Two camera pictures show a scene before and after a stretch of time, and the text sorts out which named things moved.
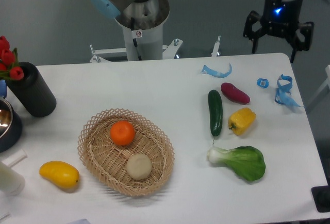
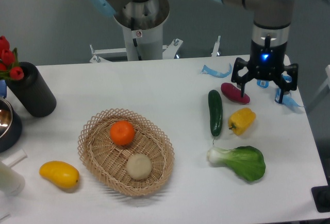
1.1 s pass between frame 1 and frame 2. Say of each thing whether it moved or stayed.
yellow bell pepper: stayed
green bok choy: stayed
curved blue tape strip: stayed
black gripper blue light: moved
